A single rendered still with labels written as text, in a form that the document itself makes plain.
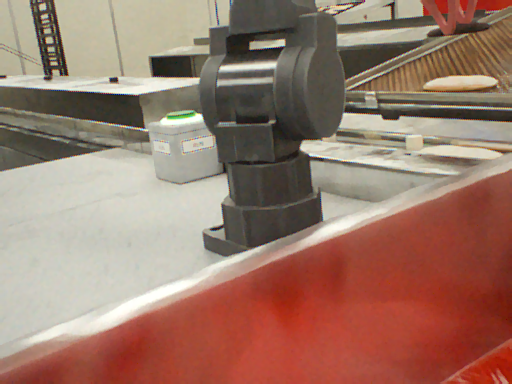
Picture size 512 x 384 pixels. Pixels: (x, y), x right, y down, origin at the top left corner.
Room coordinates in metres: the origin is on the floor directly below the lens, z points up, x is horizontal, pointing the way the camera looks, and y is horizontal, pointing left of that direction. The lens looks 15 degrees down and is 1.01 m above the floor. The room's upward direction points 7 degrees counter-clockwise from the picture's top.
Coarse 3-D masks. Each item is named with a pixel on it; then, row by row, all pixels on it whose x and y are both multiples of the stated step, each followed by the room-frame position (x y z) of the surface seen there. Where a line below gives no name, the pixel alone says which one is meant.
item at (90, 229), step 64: (0, 192) 0.94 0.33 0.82; (64, 192) 0.89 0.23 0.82; (128, 192) 0.85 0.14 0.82; (192, 192) 0.80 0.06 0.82; (0, 256) 0.64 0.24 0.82; (64, 256) 0.61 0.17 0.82; (128, 256) 0.59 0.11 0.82; (192, 256) 0.57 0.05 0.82; (0, 320) 0.48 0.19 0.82; (64, 320) 0.46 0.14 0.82
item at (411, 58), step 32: (480, 32) 1.15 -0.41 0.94; (384, 64) 1.06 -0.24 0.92; (416, 64) 1.06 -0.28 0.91; (448, 64) 1.01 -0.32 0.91; (480, 64) 0.95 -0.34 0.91; (352, 96) 0.95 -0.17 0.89; (384, 96) 0.90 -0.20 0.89; (416, 96) 0.85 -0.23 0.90; (448, 96) 0.81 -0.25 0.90; (480, 96) 0.77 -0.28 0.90
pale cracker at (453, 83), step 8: (440, 80) 0.88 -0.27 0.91; (448, 80) 0.87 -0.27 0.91; (456, 80) 0.86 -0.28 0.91; (464, 80) 0.85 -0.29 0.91; (472, 80) 0.84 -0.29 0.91; (480, 80) 0.84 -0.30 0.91; (488, 80) 0.83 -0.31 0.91; (496, 80) 0.84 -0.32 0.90; (424, 88) 0.89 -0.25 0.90; (432, 88) 0.88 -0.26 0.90; (440, 88) 0.87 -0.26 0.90; (448, 88) 0.86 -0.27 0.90; (456, 88) 0.85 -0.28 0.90; (464, 88) 0.84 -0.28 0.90; (472, 88) 0.83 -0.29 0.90; (480, 88) 0.83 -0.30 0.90
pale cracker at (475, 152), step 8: (424, 152) 0.70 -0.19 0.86; (432, 152) 0.69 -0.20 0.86; (440, 152) 0.69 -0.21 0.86; (448, 152) 0.68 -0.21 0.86; (456, 152) 0.67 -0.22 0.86; (464, 152) 0.67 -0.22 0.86; (472, 152) 0.66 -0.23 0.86; (480, 152) 0.66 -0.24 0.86; (488, 152) 0.66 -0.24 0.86; (496, 152) 0.66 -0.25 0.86
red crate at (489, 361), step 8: (504, 344) 0.35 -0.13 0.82; (488, 352) 0.34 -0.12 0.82; (496, 352) 0.34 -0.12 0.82; (504, 352) 0.34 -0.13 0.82; (480, 360) 0.33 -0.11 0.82; (488, 360) 0.33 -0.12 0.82; (496, 360) 0.33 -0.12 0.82; (504, 360) 0.33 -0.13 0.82; (464, 368) 0.33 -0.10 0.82; (472, 368) 0.32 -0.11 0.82; (480, 368) 0.32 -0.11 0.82; (488, 368) 0.32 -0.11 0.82; (496, 368) 0.32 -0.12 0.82; (504, 368) 0.32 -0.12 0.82; (456, 376) 0.32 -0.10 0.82; (464, 376) 0.32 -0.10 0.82; (472, 376) 0.32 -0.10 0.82; (480, 376) 0.32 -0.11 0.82; (488, 376) 0.32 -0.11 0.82; (496, 376) 0.31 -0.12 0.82; (504, 376) 0.31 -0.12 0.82
